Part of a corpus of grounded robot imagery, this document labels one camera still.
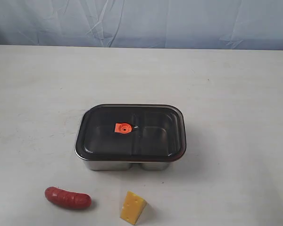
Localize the red toy sausage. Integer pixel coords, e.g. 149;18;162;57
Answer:
44;186;92;210

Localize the yellow toy cheese wedge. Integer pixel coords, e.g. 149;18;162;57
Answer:
120;191;147;225

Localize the dark transparent lunch box lid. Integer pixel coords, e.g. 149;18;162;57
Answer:
75;103;187;162

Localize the stainless steel lunch box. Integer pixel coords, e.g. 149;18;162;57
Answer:
74;103;187;171

